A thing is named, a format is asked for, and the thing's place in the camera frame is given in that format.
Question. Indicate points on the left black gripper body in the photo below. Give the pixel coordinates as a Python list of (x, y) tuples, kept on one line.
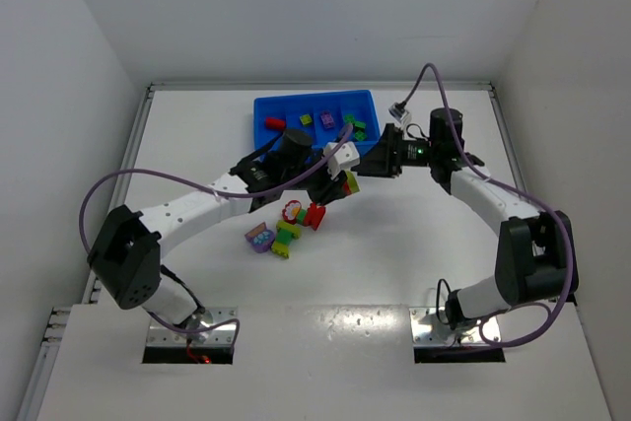
[(324, 189)]

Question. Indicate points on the purple paw lego brick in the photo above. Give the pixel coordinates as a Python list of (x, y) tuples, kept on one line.
[(261, 238)]

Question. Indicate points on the blue divided plastic bin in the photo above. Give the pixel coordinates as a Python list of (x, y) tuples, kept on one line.
[(359, 103)]

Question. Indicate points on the red crown lego piece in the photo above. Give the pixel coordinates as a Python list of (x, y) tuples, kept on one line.
[(314, 216)]

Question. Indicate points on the red small lego brick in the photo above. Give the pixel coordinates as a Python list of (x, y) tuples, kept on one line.
[(347, 188)]

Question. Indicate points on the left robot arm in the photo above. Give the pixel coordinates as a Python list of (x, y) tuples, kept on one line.
[(128, 252)]

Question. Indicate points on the green brick beside flower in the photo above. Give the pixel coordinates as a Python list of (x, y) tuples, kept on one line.
[(303, 217)]

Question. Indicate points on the green curved lego brick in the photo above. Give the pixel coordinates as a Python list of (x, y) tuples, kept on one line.
[(349, 119)]

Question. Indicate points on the red flower lego brick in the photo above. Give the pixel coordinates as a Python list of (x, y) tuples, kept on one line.
[(291, 210)]

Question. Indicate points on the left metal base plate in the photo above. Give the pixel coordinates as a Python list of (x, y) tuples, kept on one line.
[(215, 328)]

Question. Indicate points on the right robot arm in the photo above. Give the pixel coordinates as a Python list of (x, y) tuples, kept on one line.
[(535, 252)]

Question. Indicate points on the white front board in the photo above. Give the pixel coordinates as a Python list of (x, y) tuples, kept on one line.
[(316, 363)]

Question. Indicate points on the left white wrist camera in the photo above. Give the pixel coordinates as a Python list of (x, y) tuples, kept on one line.
[(344, 159)]

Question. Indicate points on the lime green lego stack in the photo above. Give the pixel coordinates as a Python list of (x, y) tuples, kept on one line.
[(285, 234)]

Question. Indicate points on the left aluminium frame rail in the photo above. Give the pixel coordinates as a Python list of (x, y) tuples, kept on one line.
[(59, 315)]

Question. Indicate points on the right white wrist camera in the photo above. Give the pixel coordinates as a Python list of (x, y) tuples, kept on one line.
[(400, 113)]

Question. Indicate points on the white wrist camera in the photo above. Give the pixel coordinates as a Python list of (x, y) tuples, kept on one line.
[(344, 159), (400, 113)]

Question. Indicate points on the purple butterfly lego brick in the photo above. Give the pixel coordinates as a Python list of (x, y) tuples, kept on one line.
[(327, 120)]

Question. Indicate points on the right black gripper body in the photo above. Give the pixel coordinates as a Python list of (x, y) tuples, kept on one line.
[(389, 151)]

